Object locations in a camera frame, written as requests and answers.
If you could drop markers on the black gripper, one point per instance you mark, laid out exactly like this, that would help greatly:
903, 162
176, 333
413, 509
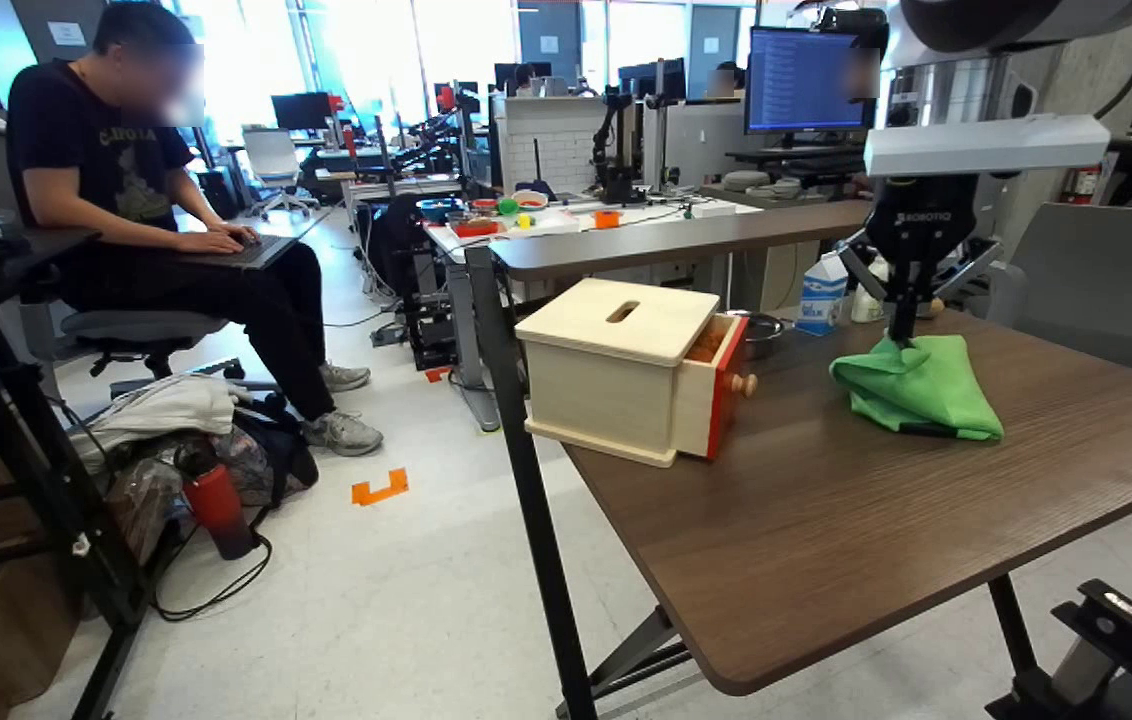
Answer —
915, 226

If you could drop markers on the green microfiber cloth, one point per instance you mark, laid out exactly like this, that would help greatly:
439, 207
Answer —
918, 388

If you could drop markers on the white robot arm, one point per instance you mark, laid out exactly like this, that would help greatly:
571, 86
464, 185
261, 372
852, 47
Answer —
944, 119

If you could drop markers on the small blue white carton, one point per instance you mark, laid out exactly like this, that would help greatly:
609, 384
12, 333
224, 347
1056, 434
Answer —
820, 294

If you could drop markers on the blue computer monitor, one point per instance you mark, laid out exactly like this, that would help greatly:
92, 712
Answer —
799, 80

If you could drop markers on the wooden box with red drawer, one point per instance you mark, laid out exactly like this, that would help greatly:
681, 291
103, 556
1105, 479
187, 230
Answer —
633, 370

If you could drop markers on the orange floor tape marker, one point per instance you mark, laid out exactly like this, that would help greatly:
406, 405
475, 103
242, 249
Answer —
371, 492

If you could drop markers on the red thermos bottle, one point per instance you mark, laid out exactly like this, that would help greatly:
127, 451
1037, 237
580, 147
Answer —
216, 507

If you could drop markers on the pile of bags on floor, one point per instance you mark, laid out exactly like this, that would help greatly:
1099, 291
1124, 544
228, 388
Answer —
253, 434

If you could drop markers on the person in black shirt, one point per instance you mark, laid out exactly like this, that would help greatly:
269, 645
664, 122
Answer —
159, 242

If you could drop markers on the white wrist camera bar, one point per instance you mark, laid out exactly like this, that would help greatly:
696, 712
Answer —
989, 147

